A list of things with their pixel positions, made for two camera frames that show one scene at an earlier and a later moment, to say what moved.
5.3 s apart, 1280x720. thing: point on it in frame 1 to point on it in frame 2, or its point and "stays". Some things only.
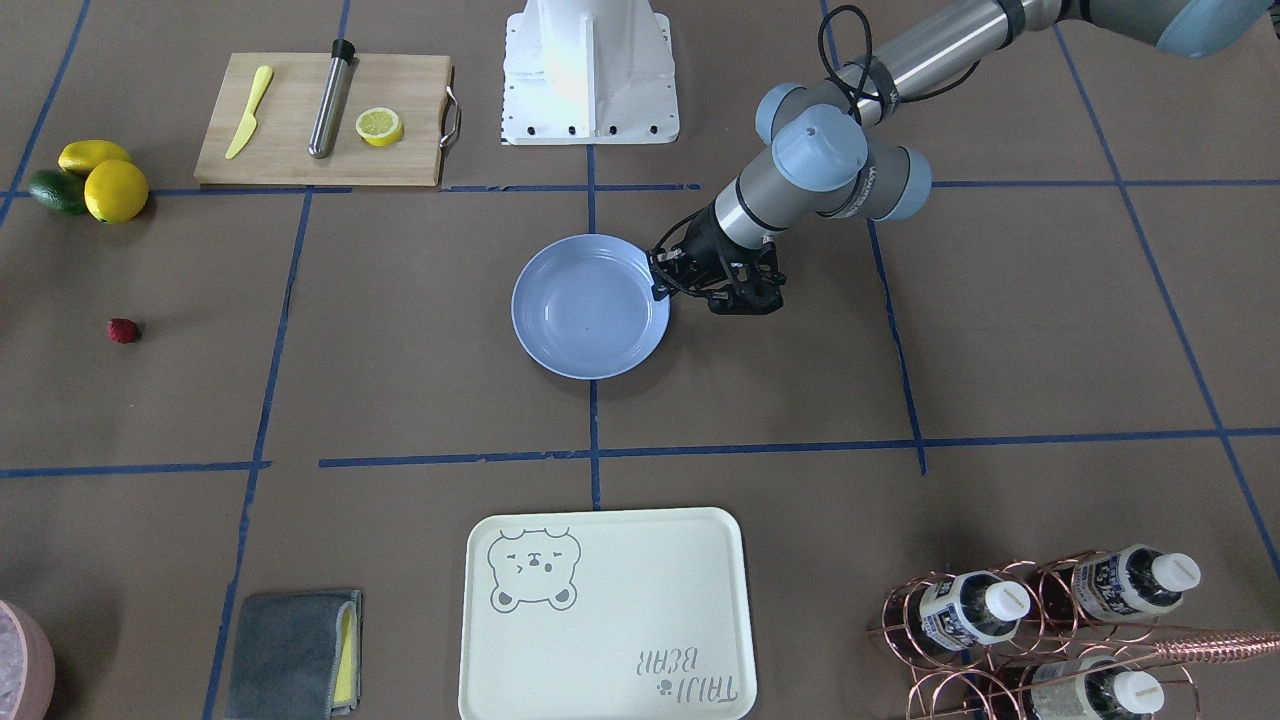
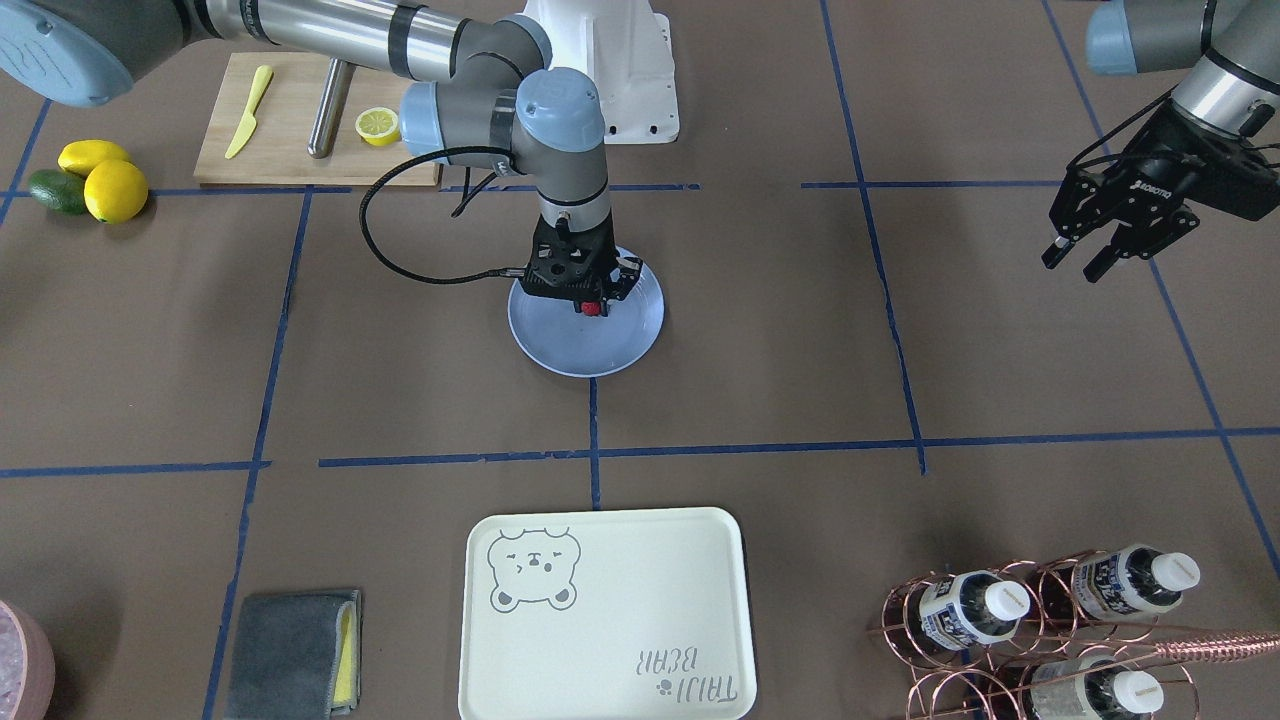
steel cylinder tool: x=344 y=64 stays
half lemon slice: x=379 y=126 stays
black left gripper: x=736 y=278 to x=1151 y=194
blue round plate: x=584 y=306 stays
